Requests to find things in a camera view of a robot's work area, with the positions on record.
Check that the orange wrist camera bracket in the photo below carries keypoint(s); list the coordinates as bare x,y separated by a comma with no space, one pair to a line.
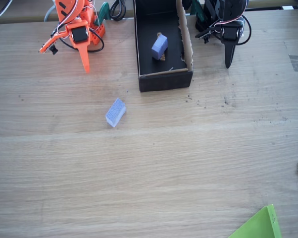
48,45

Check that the purple foam block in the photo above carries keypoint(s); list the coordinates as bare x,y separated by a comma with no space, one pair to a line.
115,112
159,47

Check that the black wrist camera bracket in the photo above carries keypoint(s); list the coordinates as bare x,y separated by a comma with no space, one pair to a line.
203,34

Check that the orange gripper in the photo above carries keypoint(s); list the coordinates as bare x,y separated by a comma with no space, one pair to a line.
78,35

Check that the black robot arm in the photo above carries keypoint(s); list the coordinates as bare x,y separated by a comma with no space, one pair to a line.
213,10

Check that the black cardboard box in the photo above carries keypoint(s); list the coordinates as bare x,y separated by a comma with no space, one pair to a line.
163,83

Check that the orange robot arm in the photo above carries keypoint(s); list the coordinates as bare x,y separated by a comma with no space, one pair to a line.
64,12

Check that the thin white plastic strip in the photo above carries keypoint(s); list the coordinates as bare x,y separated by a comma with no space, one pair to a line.
170,69

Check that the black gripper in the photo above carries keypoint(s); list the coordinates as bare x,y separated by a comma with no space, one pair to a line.
228,34

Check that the green table clamp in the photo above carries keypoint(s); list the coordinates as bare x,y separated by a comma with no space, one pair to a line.
197,12
103,12

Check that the lime green sheet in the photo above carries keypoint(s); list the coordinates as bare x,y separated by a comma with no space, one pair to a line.
260,225

